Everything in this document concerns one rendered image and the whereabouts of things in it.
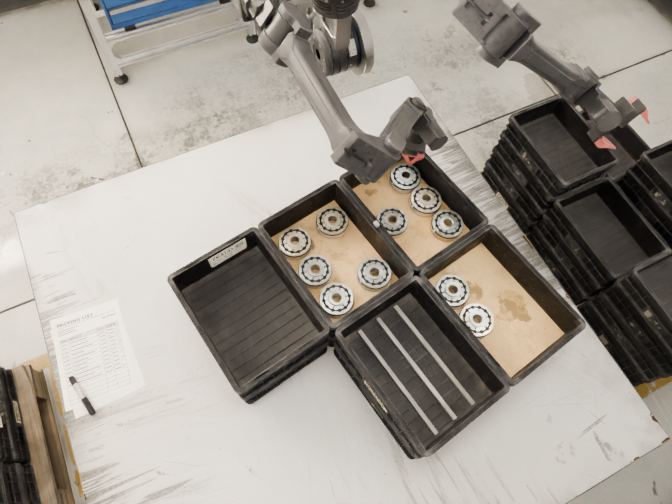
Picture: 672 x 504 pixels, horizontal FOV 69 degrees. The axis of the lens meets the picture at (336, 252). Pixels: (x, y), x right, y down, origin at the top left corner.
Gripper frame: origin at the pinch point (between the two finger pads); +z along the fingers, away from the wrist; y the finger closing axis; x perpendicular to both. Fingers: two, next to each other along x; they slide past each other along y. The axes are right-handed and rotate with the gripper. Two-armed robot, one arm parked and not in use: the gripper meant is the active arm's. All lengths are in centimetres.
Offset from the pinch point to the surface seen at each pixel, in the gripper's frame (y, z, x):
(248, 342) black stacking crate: -65, 14, 38
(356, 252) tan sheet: -30.4, 14.0, 11.5
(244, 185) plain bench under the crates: -6, 27, 56
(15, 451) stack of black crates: -108, 70, 121
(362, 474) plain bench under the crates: -93, 26, -1
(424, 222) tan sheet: -15.3, 14.3, -8.7
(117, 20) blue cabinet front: 100, 61, 158
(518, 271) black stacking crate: -29.0, 9.9, -38.3
